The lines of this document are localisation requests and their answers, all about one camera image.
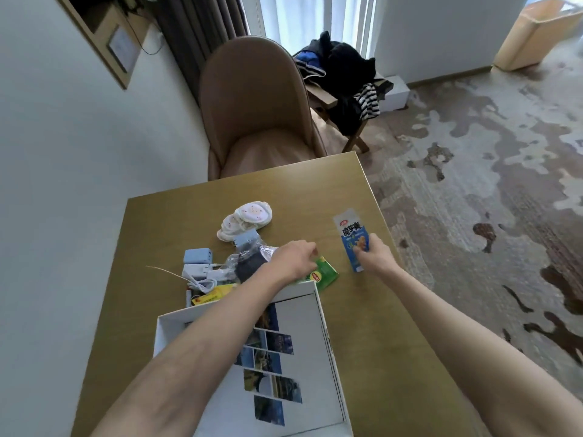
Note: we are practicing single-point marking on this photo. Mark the person's left hand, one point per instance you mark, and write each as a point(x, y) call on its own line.
point(291, 261)

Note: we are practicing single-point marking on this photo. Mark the person's right hand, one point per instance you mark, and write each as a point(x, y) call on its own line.
point(376, 259)

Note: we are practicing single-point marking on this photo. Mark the person's left fingers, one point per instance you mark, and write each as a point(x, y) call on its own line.
point(311, 253)

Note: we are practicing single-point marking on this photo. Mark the person's right fingers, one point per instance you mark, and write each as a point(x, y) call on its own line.
point(364, 254)

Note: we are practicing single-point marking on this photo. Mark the blue snack packet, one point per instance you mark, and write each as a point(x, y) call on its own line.
point(353, 238)

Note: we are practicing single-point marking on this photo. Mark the green tea packet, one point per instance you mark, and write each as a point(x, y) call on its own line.
point(324, 273)

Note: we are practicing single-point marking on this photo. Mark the person's right forearm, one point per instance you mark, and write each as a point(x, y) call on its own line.
point(469, 350)

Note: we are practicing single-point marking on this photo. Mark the person's left forearm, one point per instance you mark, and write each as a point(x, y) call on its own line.
point(182, 354)

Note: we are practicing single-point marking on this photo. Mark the clear plastic bag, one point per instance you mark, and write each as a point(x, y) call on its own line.
point(248, 259)

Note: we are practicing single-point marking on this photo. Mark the wooden table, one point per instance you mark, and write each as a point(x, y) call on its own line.
point(255, 286)

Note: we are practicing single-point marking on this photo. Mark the white patterned socks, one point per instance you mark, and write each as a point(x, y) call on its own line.
point(246, 219)

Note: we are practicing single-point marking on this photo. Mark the white cardboard box with photos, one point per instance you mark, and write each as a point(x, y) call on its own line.
point(291, 359)

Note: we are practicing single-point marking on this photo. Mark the yellow packet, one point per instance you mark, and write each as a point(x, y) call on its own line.
point(210, 296)

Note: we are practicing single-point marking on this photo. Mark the blue power adapter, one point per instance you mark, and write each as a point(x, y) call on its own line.
point(197, 256)

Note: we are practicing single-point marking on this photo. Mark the wooden luggage rack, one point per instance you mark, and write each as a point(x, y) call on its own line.
point(339, 118)

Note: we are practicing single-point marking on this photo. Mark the striped garment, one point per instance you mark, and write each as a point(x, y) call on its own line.
point(367, 100)

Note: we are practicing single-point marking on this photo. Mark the beige leather chair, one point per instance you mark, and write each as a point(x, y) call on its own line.
point(257, 109)

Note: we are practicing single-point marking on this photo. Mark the dark clothes pile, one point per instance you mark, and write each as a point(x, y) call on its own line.
point(339, 72)

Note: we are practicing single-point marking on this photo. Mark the white sheer curtain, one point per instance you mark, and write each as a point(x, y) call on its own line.
point(314, 20)

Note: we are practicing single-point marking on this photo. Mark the brown curtain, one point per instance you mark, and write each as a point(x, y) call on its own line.
point(205, 31)

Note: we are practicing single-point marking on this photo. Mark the beige waste bin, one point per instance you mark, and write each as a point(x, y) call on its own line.
point(537, 34)

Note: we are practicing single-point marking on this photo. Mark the wooden wall frame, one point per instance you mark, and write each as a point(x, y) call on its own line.
point(104, 34)

